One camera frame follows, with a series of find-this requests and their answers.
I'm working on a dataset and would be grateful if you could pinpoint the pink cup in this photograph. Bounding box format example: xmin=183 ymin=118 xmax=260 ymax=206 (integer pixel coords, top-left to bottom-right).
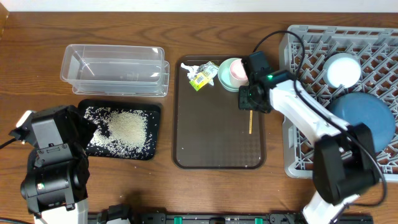
xmin=229 ymin=58 xmax=248 ymax=88

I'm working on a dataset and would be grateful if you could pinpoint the white rice pile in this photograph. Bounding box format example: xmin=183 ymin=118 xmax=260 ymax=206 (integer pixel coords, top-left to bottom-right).
xmin=83 ymin=106 xmax=155 ymax=157

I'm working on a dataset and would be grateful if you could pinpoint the light blue bowl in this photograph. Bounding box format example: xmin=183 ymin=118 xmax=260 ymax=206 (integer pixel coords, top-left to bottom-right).
xmin=323 ymin=53 xmax=361 ymax=88

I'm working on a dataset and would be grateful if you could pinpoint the dark blue bowl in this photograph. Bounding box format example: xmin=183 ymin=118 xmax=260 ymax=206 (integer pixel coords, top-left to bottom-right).
xmin=327 ymin=92 xmax=396 ymax=152

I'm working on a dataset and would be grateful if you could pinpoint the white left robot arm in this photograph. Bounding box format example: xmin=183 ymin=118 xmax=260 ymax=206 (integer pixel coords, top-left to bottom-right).
xmin=16 ymin=105 xmax=97 ymax=217

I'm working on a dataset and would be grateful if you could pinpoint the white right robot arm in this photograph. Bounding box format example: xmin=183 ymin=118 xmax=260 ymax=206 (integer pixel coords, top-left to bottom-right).
xmin=238 ymin=70 xmax=385 ymax=223

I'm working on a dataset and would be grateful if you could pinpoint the black waste tray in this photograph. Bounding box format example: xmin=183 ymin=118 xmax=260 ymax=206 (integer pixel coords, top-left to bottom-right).
xmin=76 ymin=99 xmax=162 ymax=161

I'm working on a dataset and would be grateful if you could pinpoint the grey dishwasher rack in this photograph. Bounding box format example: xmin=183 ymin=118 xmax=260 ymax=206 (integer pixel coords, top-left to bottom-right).
xmin=279 ymin=25 xmax=397 ymax=183

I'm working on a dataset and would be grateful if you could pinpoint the wooden chopstick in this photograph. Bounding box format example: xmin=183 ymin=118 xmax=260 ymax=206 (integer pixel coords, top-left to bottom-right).
xmin=249 ymin=110 xmax=253 ymax=134

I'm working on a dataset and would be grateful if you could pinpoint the green bowl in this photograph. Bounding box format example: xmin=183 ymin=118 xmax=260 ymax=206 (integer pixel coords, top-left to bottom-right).
xmin=218 ymin=58 xmax=239 ymax=92

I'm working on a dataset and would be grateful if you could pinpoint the yellow snack wrapper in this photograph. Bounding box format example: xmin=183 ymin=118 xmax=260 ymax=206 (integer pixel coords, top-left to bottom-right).
xmin=187 ymin=61 xmax=219 ymax=91

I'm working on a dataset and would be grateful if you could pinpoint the clear plastic bin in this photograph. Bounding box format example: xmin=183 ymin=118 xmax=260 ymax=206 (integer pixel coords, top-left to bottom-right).
xmin=60 ymin=44 xmax=170 ymax=97

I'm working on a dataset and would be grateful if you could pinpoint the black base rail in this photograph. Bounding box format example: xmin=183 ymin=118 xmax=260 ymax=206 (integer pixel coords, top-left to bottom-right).
xmin=88 ymin=203 xmax=374 ymax=224

